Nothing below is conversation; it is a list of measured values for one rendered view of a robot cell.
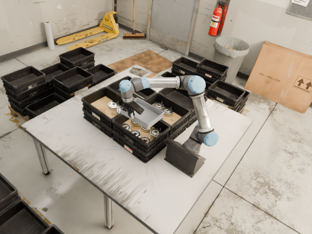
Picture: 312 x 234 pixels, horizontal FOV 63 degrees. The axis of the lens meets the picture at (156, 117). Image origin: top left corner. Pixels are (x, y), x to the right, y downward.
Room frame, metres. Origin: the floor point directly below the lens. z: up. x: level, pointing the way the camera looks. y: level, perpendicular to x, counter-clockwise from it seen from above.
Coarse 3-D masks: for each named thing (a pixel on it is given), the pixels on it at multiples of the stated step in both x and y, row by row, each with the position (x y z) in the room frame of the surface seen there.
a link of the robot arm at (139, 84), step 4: (136, 80) 1.41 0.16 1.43; (140, 80) 1.41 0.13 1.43; (144, 80) 1.41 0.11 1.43; (136, 84) 1.38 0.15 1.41; (140, 84) 1.39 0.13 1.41; (144, 84) 1.40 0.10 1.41; (148, 84) 1.41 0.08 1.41; (136, 88) 1.37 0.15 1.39; (140, 88) 1.38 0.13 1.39; (144, 88) 1.40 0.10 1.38
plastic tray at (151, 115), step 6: (138, 102) 1.66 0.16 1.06; (144, 102) 1.63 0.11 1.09; (144, 108) 1.60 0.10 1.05; (150, 108) 1.59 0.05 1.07; (156, 108) 1.57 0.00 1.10; (138, 114) 1.52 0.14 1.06; (144, 114) 1.53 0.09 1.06; (150, 114) 1.54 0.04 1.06; (156, 114) 1.55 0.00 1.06; (162, 114) 1.52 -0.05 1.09; (132, 120) 1.44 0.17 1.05; (138, 120) 1.41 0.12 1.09; (144, 120) 1.45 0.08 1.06; (150, 120) 1.46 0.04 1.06; (156, 120) 1.45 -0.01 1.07; (144, 126) 1.38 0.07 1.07; (150, 126) 1.39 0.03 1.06
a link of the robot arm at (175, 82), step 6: (132, 78) 1.53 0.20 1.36; (150, 78) 1.55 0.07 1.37; (156, 78) 1.57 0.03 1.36; (162, 78) 1.58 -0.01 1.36; (168, 78) 1.60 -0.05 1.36; (174, 78) 1.61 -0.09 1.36; (180, 78) 1.62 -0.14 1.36; (150, 84) 1.52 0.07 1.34; (156, 84) 1.54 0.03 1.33; (162, 84) 1.55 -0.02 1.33; (168, 84) 1.57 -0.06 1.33; (174, 84) 1.58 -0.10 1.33; (180, 84) 1.59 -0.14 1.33
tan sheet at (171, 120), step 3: (174, 114) 1.85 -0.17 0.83; (165, 117) 1.79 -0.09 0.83; (168, 117) 1.80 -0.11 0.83; (171, 117) 1.80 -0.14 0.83; (174, 117) 1.81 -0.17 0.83; (177, 117) 1.81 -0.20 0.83; (180, 117) 1.82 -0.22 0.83; (165, 120) 1.75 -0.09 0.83; (168, 120) 1.76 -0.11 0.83; (171, 120) 1.76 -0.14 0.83; (174, 120) 1.77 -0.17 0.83; (171, 123) 1.72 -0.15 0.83
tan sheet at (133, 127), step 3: (129, 120) 1.68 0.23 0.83; (129, 123) 1.64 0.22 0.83; (132, 126) 1.61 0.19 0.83; (135, 126) 1.62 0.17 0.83; (138, 126) 1.62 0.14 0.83; (132, 129) 1.58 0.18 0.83; (135, 129) 1.58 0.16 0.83; (138, 129) 1.59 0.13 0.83; (141, 132) 1.55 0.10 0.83; (144, 132) 1.56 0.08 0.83; (147, 132) 1.56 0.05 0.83; (141, 135) 1.52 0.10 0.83; (144, 135) 1.52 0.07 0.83; (147, 135) 1.53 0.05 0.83; (150, 138) 1.50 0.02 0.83
